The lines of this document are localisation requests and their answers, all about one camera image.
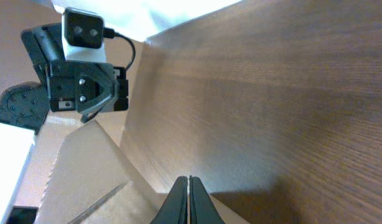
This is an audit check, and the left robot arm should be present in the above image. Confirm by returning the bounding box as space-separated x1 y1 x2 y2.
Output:
0 23 129 133

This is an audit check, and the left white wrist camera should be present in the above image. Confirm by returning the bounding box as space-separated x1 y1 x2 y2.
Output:
62 7 106 62

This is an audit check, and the brown cardboard box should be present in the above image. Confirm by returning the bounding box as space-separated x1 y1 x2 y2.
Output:
10 37 251 224

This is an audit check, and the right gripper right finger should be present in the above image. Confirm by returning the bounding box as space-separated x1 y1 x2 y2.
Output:
189 176 225 224

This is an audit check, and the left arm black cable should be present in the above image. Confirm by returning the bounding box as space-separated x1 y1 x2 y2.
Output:
80 27 137 124

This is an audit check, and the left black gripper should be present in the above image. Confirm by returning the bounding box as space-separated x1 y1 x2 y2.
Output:
46 60 129 113

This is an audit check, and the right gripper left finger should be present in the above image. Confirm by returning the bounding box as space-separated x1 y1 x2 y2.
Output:
151 176 188 224

